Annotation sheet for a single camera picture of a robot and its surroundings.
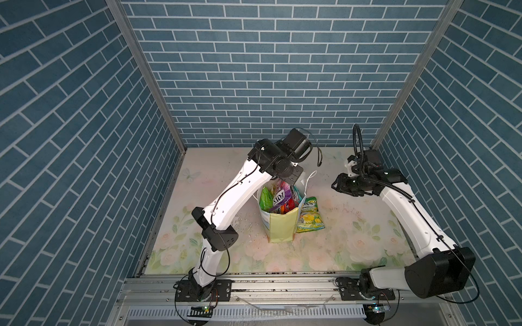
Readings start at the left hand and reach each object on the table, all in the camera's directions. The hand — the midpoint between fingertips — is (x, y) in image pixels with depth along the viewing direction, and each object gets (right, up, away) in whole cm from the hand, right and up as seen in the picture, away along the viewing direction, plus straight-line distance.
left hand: (291, 173), depth 72 cm
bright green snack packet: (-9, -10, +7) cm, 15 cm away
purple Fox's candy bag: (-3, -8, -6) cm, 10 cm away
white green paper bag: (-3, -21, +5) cm, 22 cm away
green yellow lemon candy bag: (+10, -21, +17) cm, 29 cm away
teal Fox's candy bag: (+2, -9, +5) cm, 11 cm away
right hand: (+18, -4, +8) cm, 20 cm away
